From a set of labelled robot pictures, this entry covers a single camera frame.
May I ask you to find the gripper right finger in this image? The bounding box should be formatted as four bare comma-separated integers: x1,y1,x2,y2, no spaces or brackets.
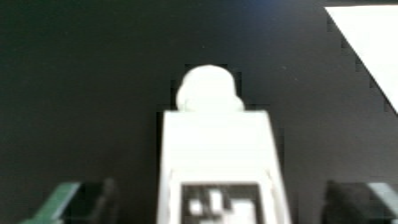
322,181,398,224

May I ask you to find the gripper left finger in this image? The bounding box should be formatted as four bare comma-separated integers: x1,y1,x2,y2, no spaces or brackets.
20,178,118,224

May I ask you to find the white table leg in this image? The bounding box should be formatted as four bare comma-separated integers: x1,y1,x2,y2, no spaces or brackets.
157,65,294,224

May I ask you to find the white marker sheet with tags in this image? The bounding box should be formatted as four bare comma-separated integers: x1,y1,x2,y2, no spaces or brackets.
326,5,398,113

